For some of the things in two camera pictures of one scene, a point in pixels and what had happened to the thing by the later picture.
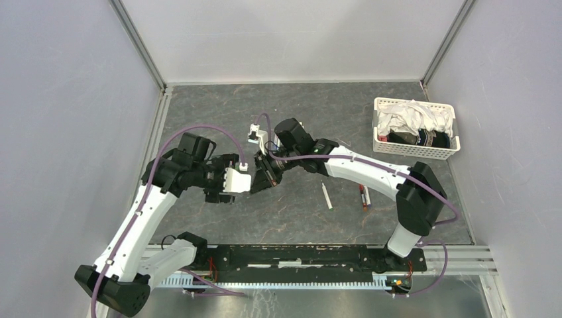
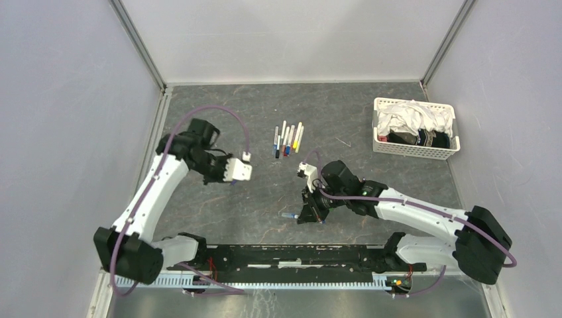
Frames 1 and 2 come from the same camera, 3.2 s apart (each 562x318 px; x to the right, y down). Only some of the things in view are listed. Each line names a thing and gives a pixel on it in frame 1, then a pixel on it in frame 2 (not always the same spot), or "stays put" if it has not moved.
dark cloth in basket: (423, 137) stays put
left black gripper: (221, 161) -> (220, 176)
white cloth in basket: (413, 116) stays put
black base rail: (303, 264) stays put
